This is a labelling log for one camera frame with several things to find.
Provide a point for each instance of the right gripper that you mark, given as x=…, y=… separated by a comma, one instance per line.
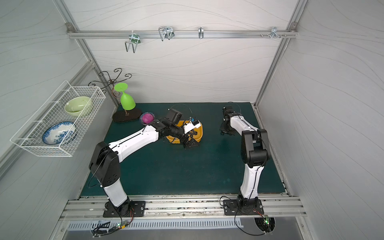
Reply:
x=225, y=127

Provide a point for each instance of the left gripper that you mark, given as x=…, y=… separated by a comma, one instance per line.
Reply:
x=187, y=138

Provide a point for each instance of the yellow plastic storage box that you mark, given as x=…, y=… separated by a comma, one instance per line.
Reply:
x=196, y=134

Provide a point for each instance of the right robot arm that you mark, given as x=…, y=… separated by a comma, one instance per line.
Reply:
x=255, y=152

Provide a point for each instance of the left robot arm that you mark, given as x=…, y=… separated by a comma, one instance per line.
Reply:
x=106, y=159

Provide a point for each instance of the purple ball in bowl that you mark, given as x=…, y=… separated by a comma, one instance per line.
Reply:
x=146, y=118

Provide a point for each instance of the black metal cup stand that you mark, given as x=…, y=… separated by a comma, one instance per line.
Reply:
x=120, y=116

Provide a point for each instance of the green plastic goblet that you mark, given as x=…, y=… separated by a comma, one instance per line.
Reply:
x=127, y=100

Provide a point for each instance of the metal hook right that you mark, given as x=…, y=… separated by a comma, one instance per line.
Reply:
x=273, y=34

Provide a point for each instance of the metal hook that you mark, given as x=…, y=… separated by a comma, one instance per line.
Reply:
x=273, y=34
x=133, y=42
x=166, y=33

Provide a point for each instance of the metal hook middle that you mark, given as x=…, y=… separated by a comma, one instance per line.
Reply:
x=166, y=33

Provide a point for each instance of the metal hook left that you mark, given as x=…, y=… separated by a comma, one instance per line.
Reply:
x=133, y=42

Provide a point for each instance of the light green bowl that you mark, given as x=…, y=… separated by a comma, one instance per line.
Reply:
x=79, y=107

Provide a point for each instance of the blue white patterned bowl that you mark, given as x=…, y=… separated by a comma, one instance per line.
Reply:
x=61, y=133

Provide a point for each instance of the aluminium crossbar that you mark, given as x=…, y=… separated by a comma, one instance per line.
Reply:
x=179, y=34

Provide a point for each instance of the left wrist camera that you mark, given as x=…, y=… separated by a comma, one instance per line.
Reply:
x=191, y=125

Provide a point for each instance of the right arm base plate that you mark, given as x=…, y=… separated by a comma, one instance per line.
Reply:
x=243, y=208

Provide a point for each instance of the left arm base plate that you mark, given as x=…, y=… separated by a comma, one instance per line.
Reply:
x=127, y=209

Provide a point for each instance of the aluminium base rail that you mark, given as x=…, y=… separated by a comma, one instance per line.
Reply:
x=184, y=207

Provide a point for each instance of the metal bracket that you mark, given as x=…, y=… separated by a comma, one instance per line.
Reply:
x=201, y=32

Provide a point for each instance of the white slotted cable duct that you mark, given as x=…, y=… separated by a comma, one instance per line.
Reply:
x=157, y=224

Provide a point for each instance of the white wire basket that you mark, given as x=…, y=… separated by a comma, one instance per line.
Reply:
x=29, y=136

